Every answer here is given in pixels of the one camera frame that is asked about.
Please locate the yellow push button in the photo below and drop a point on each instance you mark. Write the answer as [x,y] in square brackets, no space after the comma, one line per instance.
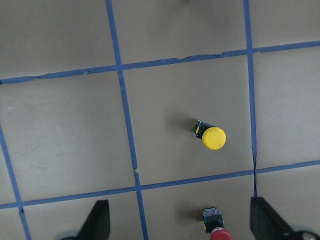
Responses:
[212,137]

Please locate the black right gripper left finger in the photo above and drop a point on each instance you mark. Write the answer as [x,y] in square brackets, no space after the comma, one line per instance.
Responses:
[97,225]

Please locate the red push button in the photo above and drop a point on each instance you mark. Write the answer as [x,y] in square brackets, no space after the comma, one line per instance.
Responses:
[214,224]

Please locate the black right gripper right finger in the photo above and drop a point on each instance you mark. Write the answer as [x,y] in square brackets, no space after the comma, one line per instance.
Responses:
[267,224]

